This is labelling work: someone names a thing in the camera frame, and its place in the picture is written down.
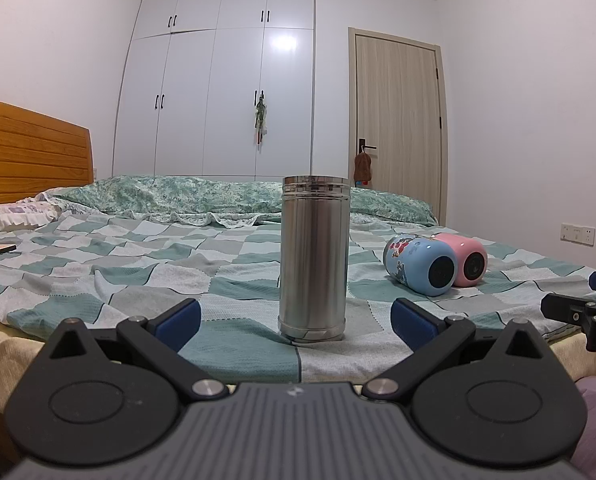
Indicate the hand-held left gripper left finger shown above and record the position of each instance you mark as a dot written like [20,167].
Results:
[180,321]

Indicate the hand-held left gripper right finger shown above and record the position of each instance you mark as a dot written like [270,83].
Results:
[411,322]

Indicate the blue cartoon print cup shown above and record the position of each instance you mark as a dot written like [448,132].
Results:
[410,262]

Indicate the stainless steel cup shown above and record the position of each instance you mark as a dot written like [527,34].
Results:
[314,260]

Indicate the pink cup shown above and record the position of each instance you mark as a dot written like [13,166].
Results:
[470,260]

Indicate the checkered bed sheet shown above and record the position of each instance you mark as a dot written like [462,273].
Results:
[128,270]

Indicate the green floral quilt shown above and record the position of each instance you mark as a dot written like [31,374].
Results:
[178,195]

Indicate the beige mattress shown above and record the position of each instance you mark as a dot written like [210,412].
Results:
[8,355]

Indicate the floral ruffled pillow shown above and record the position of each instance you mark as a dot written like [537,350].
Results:
[8,217]

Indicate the wooden door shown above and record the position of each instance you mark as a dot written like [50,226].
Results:
[397,110]

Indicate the green hanging ornament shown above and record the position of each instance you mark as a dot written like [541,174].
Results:
[262,115]

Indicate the white wardrobe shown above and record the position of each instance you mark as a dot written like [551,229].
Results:
[213,85]

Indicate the white wall socket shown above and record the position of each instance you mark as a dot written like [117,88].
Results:
[577,234]

